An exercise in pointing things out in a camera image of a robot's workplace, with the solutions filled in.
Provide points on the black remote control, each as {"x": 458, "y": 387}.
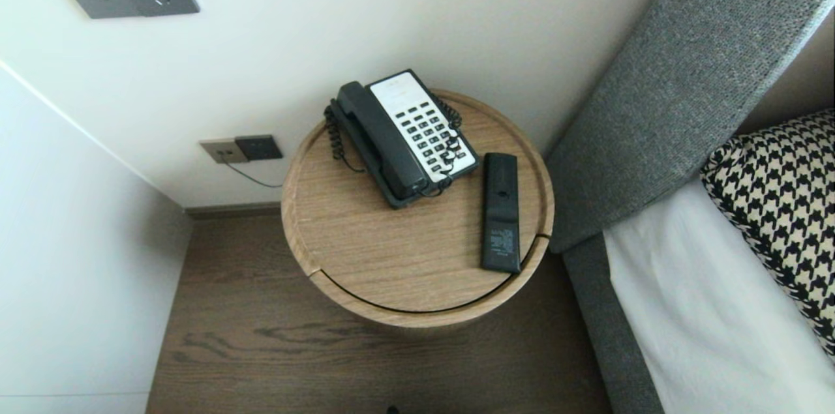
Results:
{"x": 501, "y": 205}

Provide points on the black telephone handset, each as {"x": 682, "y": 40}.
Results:
{"x": 381, "y": 140}

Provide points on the round wooden bedside table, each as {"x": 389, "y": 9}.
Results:
{"x": 391, "y": 251}

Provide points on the wooden baseboard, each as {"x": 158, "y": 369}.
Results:
{"x": 231, "y": 210}

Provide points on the grey upholstered headboard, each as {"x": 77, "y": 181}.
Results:
{"x": 685, "y": 75}

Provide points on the white bed sheet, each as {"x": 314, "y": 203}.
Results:
{"x": 717, "y": 323}

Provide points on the houndstooth pillow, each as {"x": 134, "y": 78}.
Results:
{"x": 783, "y": 205}

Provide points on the beige wall socket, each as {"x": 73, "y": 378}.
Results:
{"x": 222, "y": 151}

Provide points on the grey upholstered bed frame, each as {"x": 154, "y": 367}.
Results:
{"x": 607, "y": 323}

